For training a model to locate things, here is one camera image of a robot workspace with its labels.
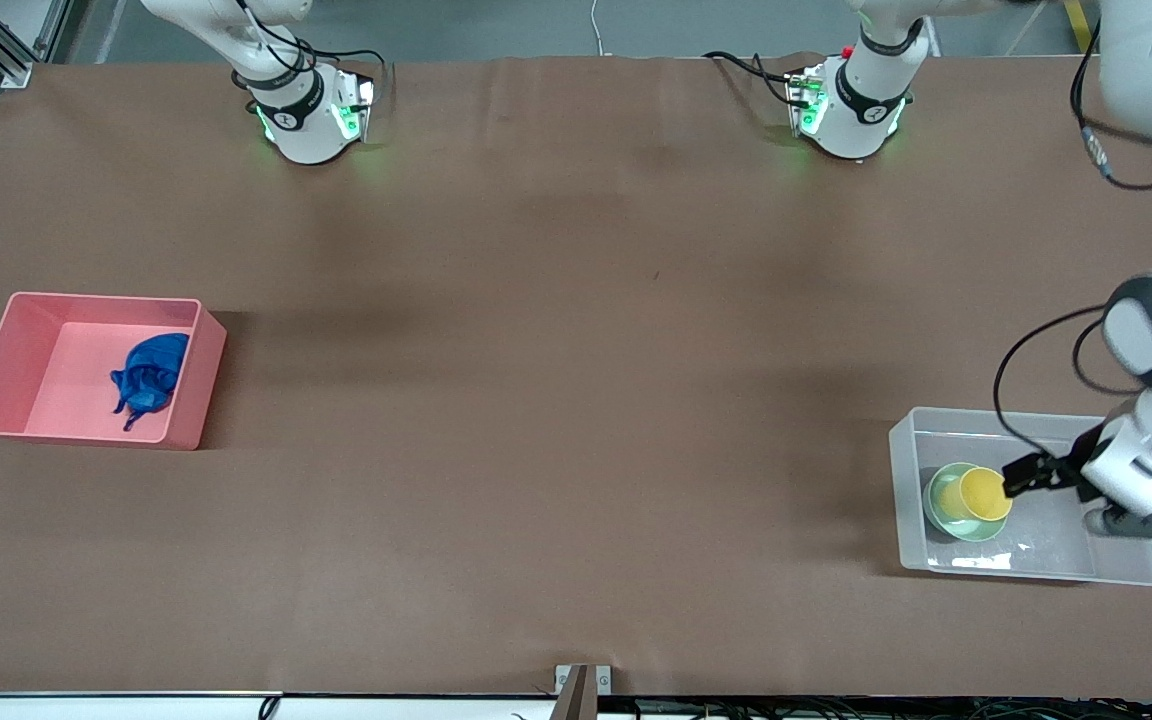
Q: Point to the metal table edge bracket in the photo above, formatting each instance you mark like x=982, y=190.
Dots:
x=583, y=688

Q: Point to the brown table cover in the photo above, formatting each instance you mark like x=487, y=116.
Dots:
x=576, y=450

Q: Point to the pale green bowl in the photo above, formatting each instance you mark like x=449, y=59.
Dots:
x=946, y=520

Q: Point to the blue cloth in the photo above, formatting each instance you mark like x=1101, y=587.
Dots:
x=149, y=375

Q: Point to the yellow plastic cup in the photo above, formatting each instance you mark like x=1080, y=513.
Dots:
x=981, y=493

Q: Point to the pink plastic bin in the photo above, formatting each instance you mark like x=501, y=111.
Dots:
x=66, y=370

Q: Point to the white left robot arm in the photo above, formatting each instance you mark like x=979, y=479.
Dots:
x=1151, y=400

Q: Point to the clear plastic bin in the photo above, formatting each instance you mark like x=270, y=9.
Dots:
x=1036, y=540

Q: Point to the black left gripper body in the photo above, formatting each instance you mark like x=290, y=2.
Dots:
x=1063, y=470

